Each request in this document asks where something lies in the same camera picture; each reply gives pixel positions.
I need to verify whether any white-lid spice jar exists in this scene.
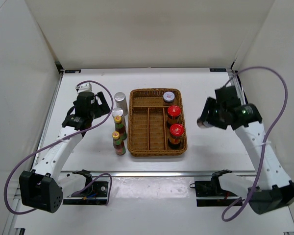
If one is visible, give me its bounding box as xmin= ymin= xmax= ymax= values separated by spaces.
xmin=163 ymin=92 xmax=175 ymax=106
xmin=196 ymin=118 xmax=212 ymax=129

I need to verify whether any green-label sauce bottle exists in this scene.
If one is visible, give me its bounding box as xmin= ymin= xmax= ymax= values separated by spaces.
xmin=112 ymin=131 xmax=126 ymax=155
xmin=114 ymin=115 xmax=127 ymax=140

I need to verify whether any red-lid sauce jar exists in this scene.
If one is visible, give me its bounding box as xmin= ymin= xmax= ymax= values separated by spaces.
xmin=168 ymin=124 xmax=185 ymax=149
xmin=167 ymin=105 xmax=182 ymax=127

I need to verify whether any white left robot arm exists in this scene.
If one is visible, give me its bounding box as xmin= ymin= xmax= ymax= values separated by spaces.
xmin=19 ymin=91 xmax=110 ymax=213

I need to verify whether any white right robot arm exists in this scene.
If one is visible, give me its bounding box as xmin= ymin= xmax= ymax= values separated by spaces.
xmin=197 ymin=86 xmax=294 ymax=214

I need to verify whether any near silver-lid salt shaker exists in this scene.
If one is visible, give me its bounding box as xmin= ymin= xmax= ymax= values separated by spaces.
xmin=112 ymin=107 xmax=124 ymax=119

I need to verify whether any silver-lid salt shaker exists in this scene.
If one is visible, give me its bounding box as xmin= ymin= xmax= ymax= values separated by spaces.
xmin=112 ymin=107 xmax=124 ymax=119
xmin=114 ymin=92 xmax=128 ymax=116

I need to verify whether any far silver-lid salt shaker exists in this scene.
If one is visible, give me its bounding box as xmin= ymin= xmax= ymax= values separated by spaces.
xmin=114 ymin=92 xmax=128 ymax=116

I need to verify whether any brown wicker basket tray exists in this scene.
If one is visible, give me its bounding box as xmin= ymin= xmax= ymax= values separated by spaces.
xmin=127 ymin=88 xmax=187 ymax=157

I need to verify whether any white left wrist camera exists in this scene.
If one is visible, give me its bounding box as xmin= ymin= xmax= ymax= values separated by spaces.
xmin=75 ymin=83 xmax=92 ymax=94

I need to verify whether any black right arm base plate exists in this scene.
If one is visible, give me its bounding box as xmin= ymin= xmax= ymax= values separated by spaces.
xmin=189 ymin=181 xmax=239 ymax=207

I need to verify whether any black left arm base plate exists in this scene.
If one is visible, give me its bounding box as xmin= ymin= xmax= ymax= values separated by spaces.
xmin=62 ymin=173 xmax=112 ymax=206

